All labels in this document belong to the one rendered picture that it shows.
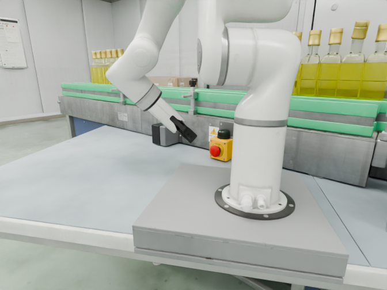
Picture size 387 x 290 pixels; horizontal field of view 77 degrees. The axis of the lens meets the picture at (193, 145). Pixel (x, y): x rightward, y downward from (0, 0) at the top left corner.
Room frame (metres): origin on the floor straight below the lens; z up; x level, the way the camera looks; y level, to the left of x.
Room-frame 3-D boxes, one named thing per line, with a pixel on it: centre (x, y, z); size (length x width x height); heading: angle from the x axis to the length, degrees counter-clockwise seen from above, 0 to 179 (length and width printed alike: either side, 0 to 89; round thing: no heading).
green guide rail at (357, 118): (1.14, 0.23, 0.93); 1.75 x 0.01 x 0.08; 50
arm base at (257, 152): (0.42, -0.12, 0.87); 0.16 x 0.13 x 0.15; 166
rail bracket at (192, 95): (0.92, 0.02, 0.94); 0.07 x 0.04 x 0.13; 140
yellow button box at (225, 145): (0.80, -0.10, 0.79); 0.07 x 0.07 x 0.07; 50
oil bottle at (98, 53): (1.62, 0.59, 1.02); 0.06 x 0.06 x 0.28; 50
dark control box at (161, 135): (0.97, 0.12, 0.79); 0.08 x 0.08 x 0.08; 50
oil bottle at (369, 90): (0.71, -0.51, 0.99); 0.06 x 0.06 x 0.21; 50
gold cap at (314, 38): (0.82, -0.38, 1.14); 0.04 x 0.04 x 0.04
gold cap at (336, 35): (0.78, -0.42, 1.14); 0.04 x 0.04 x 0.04
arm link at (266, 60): (0.44, -0.11, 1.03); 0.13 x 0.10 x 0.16; 95
